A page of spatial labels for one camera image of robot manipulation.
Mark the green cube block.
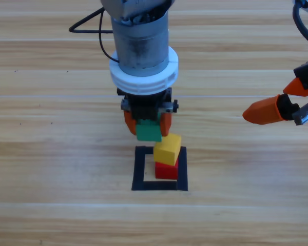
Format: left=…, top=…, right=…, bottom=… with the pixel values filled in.
left=136, top=119, right=163, bottom=142

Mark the yellow cube block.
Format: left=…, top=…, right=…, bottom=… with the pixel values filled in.
left=153, top=132, right=182, bottom=166

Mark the red cube block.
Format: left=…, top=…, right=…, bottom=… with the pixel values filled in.
left=155, top=156, right=180, bottom=180

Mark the black tape rectangle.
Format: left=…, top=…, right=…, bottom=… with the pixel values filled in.
left=131, top=146, right=188, bottom=192

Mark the white wrist mount ring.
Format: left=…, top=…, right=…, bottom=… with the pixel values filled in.
left=108, top=46, right=180, bottom=97

